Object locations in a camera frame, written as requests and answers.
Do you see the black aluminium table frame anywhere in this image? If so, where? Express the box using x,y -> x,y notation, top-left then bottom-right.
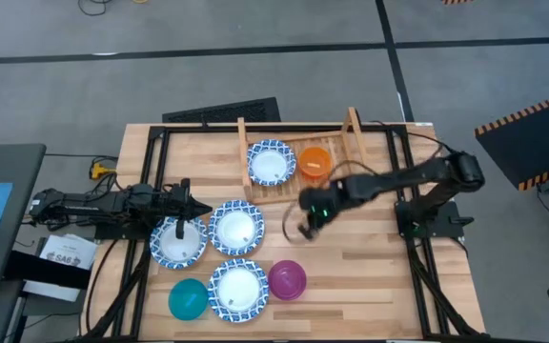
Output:
81,124 -> 488,342

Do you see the wooden slatted shelf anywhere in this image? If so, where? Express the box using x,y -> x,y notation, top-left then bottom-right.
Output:
236,107 -> 371,206

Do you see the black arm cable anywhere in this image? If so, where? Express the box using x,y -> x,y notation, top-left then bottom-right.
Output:
367,119 -> 459,156

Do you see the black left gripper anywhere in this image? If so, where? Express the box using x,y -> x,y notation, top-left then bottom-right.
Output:
162,186 -> 214,240

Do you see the printed white paper sheet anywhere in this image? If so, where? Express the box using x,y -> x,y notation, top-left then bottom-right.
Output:
39,232 -> 99,271

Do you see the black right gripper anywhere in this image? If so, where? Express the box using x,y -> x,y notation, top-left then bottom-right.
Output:
298,183 -> 347,242

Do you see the large hazard striped black board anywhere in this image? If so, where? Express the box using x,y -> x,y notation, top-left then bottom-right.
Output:
474,88 -> 549,192

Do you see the yellow power connector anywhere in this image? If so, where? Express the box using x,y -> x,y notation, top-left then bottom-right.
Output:
89,161 -> 117,180

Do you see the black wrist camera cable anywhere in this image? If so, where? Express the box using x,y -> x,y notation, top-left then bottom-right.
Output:
281,202 -> 307,245

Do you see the teal plastic bowl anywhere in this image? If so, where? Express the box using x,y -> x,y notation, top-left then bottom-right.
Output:
168,278 -> 210,321

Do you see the orange plastic bowl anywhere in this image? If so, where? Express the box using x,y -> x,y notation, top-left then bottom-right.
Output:
297,146 -> 333,181

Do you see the grey desk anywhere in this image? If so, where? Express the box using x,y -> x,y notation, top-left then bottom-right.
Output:
0,143 -> 47,290

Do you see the purple plastic bowl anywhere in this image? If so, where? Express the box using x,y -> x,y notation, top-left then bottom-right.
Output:
268,259 -> 308,301

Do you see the blue patterned paper bowl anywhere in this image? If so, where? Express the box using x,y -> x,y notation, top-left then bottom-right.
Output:
208,199 -> 266,257
207,258 -> 271,324
149,215 -> 208,271
246,138 -> 297,187

